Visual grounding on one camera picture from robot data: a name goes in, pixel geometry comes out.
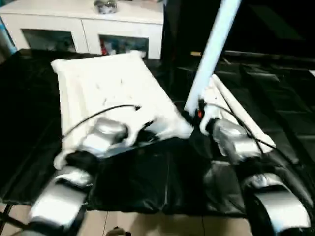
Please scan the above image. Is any white plastic table top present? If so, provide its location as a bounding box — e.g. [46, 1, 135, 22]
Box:
[50, 50, 194, 170]

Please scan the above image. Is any black plastic mat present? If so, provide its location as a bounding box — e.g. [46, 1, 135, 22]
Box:
[0, 49, 315, 218]

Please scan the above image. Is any white cabinet with glass doors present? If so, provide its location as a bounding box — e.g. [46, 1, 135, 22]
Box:
[0, 0, 164, 59]

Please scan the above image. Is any grey curtain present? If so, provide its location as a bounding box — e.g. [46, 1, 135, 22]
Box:
[0, 22, 15, 62]

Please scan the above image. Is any clear bag of dark parts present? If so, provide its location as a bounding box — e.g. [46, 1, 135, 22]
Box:
[94, 0, 119, 14]

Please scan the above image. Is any dark brown rounded object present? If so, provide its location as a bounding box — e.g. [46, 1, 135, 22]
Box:
[108, 227, 131, 236]

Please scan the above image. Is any black metal stand frame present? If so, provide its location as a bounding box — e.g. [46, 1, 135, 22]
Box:
[0, 204, 25, 228]

